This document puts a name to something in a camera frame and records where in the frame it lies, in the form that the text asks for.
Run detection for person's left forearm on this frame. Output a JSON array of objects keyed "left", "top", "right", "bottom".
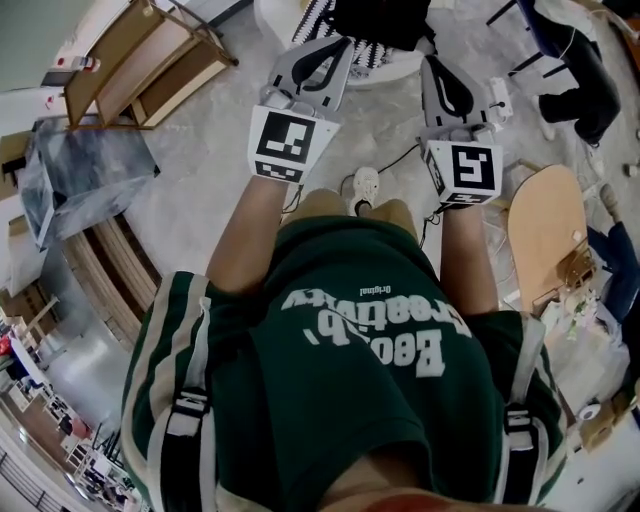
[{"left": 206, "top": 175, "right": 303, "bottom": 295}]

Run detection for person's white shoe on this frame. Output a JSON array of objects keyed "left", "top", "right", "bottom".
[{"left": 346, "top": 166, "right": 380, "bottom": 217}]

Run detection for oval wooden board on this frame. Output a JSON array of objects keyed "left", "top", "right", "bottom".
[{"left": 508, "top": 163, "right": 587, "bottom": 314}]

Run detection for white power strip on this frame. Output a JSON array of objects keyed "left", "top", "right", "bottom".
[{"left": 487, "top": 76, "right": 514, "bottom": 124}]

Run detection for black and white striped cushion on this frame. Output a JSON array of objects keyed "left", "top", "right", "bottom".
[{"left": 291, "top": 0, "right": 397, "bottom": 70}]

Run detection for dark blue chair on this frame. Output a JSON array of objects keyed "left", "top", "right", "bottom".
[{"left": 485, "top": 0, "right": 604, "bottom": 79}]

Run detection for person's right forearm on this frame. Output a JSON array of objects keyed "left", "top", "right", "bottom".
[{"left": 438, "top": 203, "right": 500, "bottom": 317}]

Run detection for black cloth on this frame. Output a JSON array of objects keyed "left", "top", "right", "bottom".
[{"left": 328, "top": 0, "right": 437, "bottom": 52}]

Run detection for person's green printed shirt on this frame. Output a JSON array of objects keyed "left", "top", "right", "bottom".
[{"left": 121, "top": 219, "right": 570, "bottom": 512}]

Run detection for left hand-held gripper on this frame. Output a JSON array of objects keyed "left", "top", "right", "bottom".
[{"left": 248, "top": 35, "right": 358, "bottom": 187}]

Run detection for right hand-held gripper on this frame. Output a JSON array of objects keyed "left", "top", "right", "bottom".
[{"left": 418, "top": 54, "right": 504, "bottom": 207}]

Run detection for wooden shelf frame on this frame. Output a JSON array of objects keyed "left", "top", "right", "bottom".
[{"left": 61, "top": 0, "right": 240, "bottom": 132}]

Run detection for person's khaki shorts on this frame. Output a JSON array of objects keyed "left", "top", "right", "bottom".
[{"left": 298, "top": 187, "right": 417, "bottom": 240}]

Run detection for white round seat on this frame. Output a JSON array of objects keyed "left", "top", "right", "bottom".
[{"left": 253, "top": 0, "right": 431, "bottom": 90}]

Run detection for red and white wall device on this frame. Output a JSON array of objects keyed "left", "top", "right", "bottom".
[{"left": 53, "top": 54, "right": 102, "bottom": 75}]

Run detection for stack of wooden slats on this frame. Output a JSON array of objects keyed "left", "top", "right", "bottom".
[{"left": 63, "top": 213, "right": 166, "bottom": 342}]

